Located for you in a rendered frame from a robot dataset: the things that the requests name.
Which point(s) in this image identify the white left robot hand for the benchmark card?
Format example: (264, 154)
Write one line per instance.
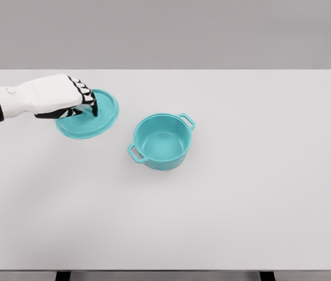
(54, 92)

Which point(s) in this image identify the teal pot lid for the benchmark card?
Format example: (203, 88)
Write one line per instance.
(102, 115)

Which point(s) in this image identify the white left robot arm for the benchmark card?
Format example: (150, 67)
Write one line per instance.
(7, 101)

